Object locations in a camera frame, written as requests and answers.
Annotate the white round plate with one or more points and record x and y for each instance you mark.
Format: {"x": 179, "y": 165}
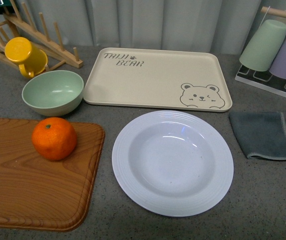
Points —
{"x": 172, "y": 163}

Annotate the orange fruit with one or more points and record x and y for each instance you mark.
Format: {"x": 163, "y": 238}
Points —
{"x": 54, "y": 138}

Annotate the beige bear tray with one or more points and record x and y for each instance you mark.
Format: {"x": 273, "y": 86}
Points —
{"x": 157, "y": 79}

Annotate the light green bowl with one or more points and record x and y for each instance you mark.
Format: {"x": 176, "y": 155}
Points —
{"x": 55, "y": 93}

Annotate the grey folded cloth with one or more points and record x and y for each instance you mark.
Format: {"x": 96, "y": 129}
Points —
{"x": 261, "y": 135}

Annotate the yellow mug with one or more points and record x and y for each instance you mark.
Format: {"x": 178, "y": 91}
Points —
{"x": 30, "y": 60}

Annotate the light green cup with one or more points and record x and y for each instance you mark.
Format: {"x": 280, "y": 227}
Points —
{"x": 263, "y": 46}

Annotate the wooden cutting board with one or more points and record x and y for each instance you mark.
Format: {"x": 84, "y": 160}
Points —
{"x": 39, "y": 194}

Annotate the white cup holder rack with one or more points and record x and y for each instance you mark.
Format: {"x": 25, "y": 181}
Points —
{"x": 260, "y": 79}

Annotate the wooden dish rack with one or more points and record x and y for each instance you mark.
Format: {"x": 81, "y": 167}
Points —
{"x": 21, "y": 21}

